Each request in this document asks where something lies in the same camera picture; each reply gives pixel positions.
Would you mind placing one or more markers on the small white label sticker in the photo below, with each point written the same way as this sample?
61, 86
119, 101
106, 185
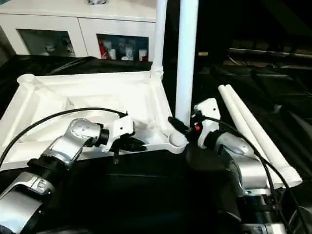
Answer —
203, 53

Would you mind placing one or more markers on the white plastic table top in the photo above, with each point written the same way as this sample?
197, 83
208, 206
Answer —
73, 90

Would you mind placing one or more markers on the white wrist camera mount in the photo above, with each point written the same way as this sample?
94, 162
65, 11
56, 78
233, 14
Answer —
207, 109
120, 129

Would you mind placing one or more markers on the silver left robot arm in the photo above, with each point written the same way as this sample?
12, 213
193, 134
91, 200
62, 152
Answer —
61, 146

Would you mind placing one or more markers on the dark patterned jar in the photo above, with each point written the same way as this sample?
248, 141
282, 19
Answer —
97, 2

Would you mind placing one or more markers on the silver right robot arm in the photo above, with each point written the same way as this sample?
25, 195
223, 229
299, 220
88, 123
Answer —
246, 165

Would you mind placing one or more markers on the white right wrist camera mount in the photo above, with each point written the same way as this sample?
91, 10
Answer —
207, 109

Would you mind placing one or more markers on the white plastic table leg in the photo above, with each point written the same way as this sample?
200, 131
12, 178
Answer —
186, 61
159, 36
258, 131
234, 114

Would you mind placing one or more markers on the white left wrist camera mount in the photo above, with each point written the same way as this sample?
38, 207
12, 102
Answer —
120, 129

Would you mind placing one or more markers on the black plastic mat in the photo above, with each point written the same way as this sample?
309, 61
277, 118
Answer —
146, 190

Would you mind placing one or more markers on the white cabinet with glass doors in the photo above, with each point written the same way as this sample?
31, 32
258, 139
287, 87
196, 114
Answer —
73, 22

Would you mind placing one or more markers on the red bottle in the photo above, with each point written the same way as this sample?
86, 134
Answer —
103, 50

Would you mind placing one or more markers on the dark metal rail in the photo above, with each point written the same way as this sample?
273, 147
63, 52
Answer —
268, 52

